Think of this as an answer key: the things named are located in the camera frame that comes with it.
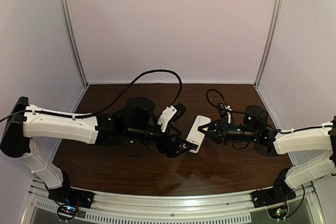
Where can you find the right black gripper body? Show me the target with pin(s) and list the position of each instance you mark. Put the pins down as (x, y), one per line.
(221, 132)

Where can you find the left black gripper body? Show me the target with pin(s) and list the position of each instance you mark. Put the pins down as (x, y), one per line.
(166, 143)

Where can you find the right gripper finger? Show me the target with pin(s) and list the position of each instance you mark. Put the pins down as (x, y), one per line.
(209, 127)
(212, 136)

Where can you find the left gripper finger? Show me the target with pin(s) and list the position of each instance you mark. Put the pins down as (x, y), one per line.
(173, 130)
(185, 147)

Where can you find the white remote control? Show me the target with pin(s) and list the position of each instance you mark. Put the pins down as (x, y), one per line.
(195, 137)

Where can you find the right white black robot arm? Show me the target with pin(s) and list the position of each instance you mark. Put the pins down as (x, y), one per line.
(273, 142)

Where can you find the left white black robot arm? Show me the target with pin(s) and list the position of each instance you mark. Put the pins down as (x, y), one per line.
(136, 122)

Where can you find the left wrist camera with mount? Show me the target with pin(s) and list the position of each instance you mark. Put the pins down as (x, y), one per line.
(170, 114)

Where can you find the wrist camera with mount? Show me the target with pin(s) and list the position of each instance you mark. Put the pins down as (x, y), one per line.
(225, 112)
(170, 114)

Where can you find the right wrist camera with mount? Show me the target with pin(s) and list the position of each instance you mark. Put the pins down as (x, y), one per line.
(225, 112)

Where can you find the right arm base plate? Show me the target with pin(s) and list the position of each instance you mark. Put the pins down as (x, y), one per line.
(270, 196)

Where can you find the front aluminium rail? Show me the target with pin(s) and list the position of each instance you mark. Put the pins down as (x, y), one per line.
(221, 208)

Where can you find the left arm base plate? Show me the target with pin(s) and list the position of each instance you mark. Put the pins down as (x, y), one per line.
(74, 197)

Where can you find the left aluminium frame post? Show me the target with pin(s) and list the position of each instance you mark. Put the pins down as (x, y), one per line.
(72, 42)

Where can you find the aluminium frame post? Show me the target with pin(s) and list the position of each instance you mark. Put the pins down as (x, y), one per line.
(72, 42)
(276, 11)

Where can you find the right aluminium frame post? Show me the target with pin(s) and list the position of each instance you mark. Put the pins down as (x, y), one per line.
(276, 11)

